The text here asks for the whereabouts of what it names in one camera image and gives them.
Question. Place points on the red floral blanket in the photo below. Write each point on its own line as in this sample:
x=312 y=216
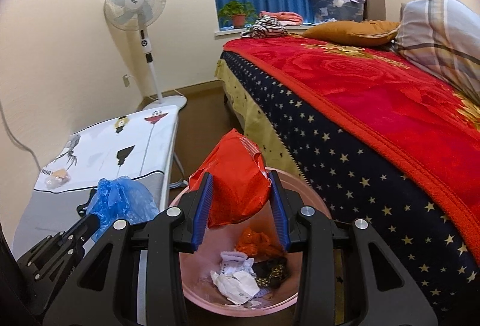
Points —
x=415 y=121

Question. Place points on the pink plastic trash bin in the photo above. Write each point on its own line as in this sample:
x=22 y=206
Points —
x=198 y=286

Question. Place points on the yellow star bed skirt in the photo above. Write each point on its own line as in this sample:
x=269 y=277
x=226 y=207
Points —
x=254 y=122

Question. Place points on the potted green plant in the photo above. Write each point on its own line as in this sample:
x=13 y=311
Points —
x=237 y=13

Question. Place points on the orange plastic bag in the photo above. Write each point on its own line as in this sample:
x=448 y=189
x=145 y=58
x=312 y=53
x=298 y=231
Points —
x=258 y=246

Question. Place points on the red plastic bag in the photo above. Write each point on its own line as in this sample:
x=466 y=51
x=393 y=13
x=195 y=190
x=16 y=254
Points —
x=240 y=185

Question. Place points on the black snack wrapper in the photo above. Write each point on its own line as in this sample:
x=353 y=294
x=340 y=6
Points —
x=271 y=273

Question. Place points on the navy star bed sheet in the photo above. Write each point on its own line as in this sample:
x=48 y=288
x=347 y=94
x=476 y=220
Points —
x=355 y=181

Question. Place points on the white standing fan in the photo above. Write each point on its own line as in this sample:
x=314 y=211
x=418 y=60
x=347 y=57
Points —
x=138 y=15

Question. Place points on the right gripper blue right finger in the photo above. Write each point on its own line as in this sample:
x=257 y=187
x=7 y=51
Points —
x=279 y=212

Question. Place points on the white paper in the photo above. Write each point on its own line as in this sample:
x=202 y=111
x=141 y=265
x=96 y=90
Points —
x=235 y=278

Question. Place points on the orange brown cushion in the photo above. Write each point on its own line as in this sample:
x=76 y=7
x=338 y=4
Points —
x=367 y=33

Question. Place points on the pink folded clothes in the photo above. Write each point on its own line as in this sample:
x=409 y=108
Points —
x=285 y=18

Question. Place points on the clear plastic storage box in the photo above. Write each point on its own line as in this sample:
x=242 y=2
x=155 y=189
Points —
x=325 y=10

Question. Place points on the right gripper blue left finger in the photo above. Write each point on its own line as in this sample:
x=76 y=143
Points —
x=202 y=205

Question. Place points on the blue plastic bag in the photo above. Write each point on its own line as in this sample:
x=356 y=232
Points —
x=122 y=198

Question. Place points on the black white striped cloth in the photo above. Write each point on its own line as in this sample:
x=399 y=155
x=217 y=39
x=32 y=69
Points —
x=265 y=27

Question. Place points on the plaid pillow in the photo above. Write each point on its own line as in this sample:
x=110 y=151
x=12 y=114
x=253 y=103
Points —
x=442 y=38

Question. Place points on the clear wrapper with orange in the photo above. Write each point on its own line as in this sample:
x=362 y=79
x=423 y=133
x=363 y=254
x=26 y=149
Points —
x=57 y=179

